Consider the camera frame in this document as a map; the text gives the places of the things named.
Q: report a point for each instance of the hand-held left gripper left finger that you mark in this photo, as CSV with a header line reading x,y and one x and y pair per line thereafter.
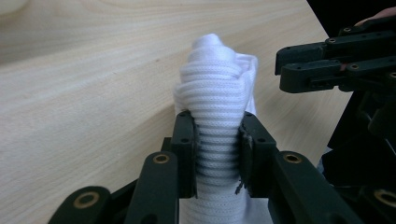
x,y
186,155

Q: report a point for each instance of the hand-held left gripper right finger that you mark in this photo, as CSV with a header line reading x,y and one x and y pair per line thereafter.
x,y
257,155

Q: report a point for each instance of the white sock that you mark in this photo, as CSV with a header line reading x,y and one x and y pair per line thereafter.
x,y
214,93

